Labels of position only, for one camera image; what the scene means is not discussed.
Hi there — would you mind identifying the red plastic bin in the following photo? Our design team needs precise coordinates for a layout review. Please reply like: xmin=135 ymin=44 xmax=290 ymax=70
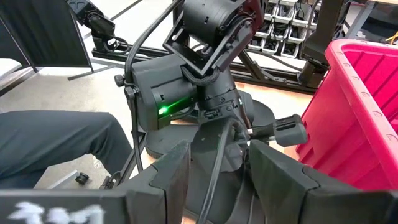
xmin=295 ymin=39 xmax=398 ymax=191

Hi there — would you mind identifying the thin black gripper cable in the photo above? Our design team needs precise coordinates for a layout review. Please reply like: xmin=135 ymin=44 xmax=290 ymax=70
xmin=197 ymin=123 xmax=233 ymax=224

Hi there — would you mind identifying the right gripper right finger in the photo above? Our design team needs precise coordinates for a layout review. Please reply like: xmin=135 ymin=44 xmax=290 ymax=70
xmin=248 ymin=139 xmax=358 ymax=224

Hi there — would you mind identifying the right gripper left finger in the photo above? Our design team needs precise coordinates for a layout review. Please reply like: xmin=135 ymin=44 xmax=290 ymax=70
xmin=114 ymin=139 xmax=191 ymax=224

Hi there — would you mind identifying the black upright panel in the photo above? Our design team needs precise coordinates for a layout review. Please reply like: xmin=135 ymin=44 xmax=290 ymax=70
xmin=0 ymin=0 xmax=94 ymax=74

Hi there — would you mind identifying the rack of small parts bins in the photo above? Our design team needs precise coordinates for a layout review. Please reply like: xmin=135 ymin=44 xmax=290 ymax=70
xmin=247 ymin=0 xmax=321 ymax=60

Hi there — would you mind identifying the person's leg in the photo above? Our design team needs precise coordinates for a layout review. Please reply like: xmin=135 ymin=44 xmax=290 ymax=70
xmin=0 ymin=110 xmax=133 ymax=190

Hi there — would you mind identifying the black caster wheel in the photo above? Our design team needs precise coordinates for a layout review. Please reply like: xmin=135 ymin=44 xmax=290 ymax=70
xmin=75 ymin=172 xmax=90 ymax=185

